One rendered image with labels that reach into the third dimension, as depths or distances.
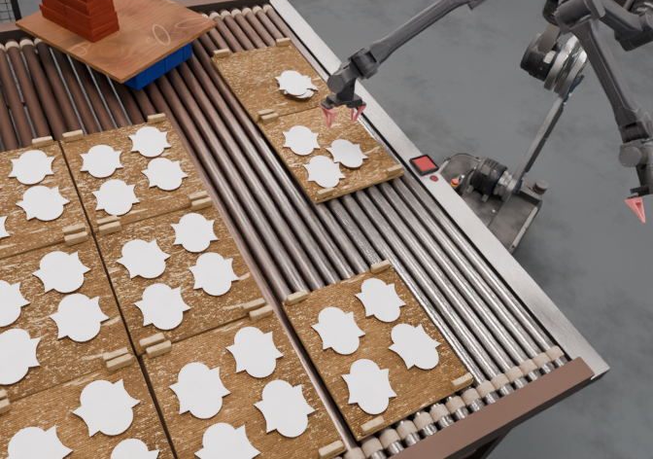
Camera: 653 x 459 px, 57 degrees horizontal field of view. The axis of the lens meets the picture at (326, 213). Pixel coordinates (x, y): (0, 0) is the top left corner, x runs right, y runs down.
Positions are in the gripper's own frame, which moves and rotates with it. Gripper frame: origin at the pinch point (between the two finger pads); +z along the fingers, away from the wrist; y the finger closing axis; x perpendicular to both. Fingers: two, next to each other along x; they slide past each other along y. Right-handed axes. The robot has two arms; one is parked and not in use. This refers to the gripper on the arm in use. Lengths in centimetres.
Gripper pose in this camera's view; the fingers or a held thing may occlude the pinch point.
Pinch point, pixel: (341, 122)
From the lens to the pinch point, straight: 200.5
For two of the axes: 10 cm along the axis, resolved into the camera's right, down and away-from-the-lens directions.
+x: -5.6, -5.4, 6.3
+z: -1.1, 8.0, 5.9
